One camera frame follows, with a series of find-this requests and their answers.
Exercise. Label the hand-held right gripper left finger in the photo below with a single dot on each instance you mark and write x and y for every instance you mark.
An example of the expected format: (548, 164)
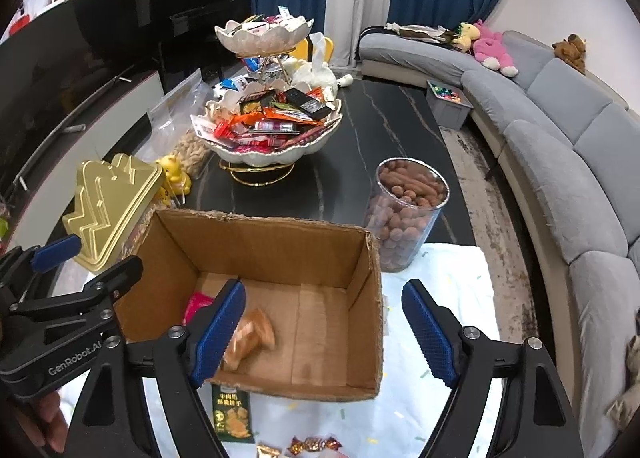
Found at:
(220, 333)

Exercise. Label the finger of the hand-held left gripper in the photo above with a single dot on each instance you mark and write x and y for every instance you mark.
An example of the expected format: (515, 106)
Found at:
(110, 280)
(55, 250)

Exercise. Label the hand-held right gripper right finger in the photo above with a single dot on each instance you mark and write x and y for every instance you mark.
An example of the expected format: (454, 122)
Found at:
(430, 338)

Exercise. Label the green biscuit packet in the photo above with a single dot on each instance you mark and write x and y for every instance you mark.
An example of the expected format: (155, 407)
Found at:
(232, 418)

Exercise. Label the brown cardboard box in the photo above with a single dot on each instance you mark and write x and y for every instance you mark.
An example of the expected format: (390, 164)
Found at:
(325, 328)

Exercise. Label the clear jar of brown snacks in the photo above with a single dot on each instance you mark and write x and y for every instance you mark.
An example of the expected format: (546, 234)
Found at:
(400, 223)

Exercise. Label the person's left hand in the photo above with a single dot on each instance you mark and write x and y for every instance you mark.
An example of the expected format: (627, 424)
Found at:
(47, 418)

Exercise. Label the pink snack packet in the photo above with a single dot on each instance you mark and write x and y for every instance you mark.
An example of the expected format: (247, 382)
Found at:
(197, 308)

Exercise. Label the clear bread snack packet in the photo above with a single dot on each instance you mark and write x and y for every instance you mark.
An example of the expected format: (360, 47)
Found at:
(255, 333)

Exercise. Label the light blue printed cloth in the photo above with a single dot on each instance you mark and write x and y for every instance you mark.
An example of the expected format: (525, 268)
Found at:
(450, 278)

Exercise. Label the gold tree-shaped tin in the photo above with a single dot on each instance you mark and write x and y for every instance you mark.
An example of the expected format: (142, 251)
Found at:
(110, 208)

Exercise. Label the yellow toy figure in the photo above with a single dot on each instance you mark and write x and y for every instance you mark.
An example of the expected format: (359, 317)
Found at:
(175, 175)

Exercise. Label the orange wrapped candy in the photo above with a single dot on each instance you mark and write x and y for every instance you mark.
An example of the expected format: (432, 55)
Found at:
(269, 452)

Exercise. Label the red gold wrapped candy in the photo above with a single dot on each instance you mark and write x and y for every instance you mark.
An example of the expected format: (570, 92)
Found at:
(312, 444)

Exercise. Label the mottled grey rug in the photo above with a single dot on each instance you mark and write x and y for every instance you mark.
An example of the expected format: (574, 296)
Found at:
(475, 198)

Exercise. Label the clear bag of peanuts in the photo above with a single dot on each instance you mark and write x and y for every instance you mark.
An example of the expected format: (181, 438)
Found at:
(192, 150)

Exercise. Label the white two-tier shell tray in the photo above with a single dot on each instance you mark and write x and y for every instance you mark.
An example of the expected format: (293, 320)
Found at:
(260, 155)

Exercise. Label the beige cloth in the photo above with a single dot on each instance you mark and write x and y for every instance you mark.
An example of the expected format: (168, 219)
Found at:
(627, 378)

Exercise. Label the large pile of snack packets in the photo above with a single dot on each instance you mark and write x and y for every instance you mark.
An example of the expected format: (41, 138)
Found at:
(270, 123)

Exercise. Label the grey curved sofa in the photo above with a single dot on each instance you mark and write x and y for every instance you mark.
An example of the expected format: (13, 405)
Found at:
(550, 148)

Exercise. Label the grey storage bin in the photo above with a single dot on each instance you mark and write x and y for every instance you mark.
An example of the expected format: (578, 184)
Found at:
(447, 113)

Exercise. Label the white plush toy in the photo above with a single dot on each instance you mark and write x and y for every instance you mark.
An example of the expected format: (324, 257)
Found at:
(320, 75)

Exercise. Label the black upright piano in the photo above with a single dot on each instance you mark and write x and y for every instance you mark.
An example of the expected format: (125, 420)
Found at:
(200, 3)

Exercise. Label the pink plush toy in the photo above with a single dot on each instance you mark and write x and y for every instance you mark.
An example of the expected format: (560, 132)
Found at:
(492, 48)

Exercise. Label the white plastic bag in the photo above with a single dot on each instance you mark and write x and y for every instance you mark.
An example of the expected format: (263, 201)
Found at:
(317, 48)

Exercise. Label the small pile of snack packets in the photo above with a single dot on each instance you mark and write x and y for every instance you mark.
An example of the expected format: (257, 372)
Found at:
(270, 24)

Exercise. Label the yellow chair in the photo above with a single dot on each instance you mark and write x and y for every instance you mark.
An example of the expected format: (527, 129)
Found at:
(327, 48)

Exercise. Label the yellow plush toy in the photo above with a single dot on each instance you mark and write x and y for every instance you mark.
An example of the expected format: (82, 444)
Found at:
(466, 35)

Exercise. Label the brown white clothes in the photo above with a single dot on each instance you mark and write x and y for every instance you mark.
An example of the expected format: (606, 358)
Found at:
(415, 32)

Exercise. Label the brown plush toy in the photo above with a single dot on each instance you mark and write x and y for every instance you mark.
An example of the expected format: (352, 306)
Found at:
(570, 50)

